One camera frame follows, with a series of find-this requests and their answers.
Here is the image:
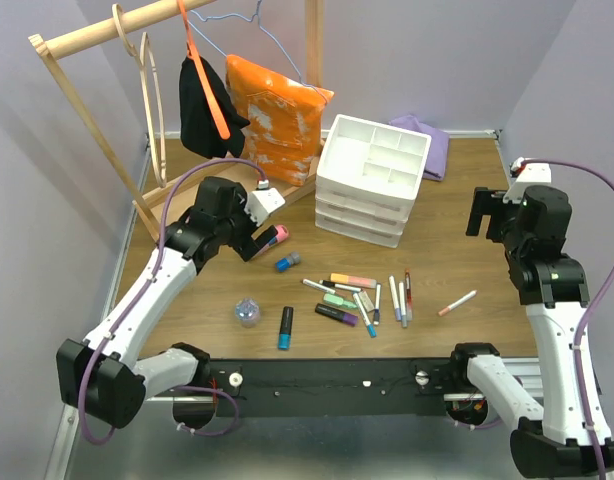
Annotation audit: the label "white drawer organizer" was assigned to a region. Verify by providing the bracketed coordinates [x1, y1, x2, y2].
[315, 114, 431, 248]

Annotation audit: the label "light blue marker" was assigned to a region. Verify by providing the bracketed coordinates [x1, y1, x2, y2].
[353, 293, 376, 338]

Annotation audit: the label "dark blue cap pen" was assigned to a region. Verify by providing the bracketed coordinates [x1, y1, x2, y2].
[373, 283, 382, 326]

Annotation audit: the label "green highlighter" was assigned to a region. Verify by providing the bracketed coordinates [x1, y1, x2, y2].
[323, 293, 357, 310]

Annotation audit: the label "black garment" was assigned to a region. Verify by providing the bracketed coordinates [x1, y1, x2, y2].
[179, 58, 250, 159]

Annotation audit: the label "orange bleached shorts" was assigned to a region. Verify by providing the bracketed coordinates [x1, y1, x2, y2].
[225, 55, 334, 186]

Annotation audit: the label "red orange pen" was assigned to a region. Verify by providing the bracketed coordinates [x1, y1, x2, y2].
[405, 268, 413, 324]

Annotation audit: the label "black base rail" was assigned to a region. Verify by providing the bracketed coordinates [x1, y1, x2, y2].
[210, 357, 483, 419]

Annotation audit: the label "orange plastic hanger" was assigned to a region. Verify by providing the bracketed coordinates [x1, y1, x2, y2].
[177, 0, 231, 140]

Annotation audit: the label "black purple highlighter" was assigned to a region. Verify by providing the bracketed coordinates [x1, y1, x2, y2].
[314, 303, 358, 327]

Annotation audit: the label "dirty white eraser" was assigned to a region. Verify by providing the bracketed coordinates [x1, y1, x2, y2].
[358, 290, 375, 312]

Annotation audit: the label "pink capped tube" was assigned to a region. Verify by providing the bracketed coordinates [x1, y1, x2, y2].
[261, 225, 289, 252]

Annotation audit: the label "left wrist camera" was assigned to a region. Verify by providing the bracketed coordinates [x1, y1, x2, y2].
[245, 188, 285, 227]

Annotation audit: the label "blue wire hanger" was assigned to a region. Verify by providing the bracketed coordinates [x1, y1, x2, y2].
[189, 0, 330, 106]

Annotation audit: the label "salmon cap marker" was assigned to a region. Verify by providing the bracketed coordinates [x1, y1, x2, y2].
[437, 290, 477, 317]

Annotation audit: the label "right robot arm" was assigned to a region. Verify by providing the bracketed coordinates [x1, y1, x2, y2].
[446, 185, 614, 479]

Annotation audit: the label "paper clip jar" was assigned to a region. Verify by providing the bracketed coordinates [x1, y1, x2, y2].
[234, 297, 261, 328]

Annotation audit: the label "wooden hanger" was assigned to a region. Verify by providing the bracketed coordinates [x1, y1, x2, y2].
[111, 3, 167, 188]

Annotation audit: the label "orange pink highlighter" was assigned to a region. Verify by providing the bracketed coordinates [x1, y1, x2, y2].
[330, 273, 377, 289]

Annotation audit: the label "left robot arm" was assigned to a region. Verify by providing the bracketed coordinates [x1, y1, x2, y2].
[56, 176, 285, 429]

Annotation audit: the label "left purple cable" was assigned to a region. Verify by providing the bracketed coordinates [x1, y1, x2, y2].
[79, 158, 268, 446]

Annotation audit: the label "black tip white pen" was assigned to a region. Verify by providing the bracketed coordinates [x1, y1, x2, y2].
[319, 280, 362, 293]

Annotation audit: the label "wooden clothes rack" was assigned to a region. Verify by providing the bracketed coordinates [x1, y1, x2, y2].
[29, 0, 324, 241]

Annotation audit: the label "purple cloth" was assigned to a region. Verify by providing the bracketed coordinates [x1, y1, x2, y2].
[389, 114, 451, 182]

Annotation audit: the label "lavender cap marker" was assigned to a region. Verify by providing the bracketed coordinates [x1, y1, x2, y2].
[388, 275, 402, 322]

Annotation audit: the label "blue grey stamp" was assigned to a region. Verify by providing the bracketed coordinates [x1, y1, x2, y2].
[275, 252, 301, 273]

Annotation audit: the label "black blue highlighter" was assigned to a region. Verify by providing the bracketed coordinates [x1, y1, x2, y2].
[277, 306, 294, 351]

